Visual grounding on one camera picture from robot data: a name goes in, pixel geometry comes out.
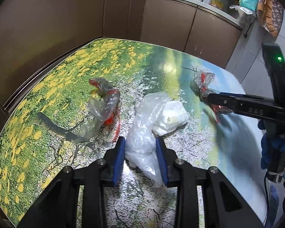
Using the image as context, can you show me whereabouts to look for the right blue gloved hand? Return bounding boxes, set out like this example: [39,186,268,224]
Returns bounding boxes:
[258,120,285,183]

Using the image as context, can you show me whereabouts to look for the brown kitchen cabinets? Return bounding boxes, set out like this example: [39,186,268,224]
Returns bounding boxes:
[0,0,242,114]

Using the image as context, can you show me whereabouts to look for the flower landscape table mat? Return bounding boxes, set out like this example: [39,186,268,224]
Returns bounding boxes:
[0,39,267,225]

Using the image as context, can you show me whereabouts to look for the clear bag red handles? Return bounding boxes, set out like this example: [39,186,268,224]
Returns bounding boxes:
[73,77,120,144]
[189,70,232,124]

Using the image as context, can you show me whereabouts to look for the white plastic bag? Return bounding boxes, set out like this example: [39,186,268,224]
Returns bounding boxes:
[125,92,181,187]

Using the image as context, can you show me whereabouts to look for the yellow food container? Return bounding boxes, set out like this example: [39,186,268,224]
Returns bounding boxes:
[211,0,224,10]

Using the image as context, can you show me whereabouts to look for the orange floral apron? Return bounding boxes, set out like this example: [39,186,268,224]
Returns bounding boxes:
[256,0,284,38]

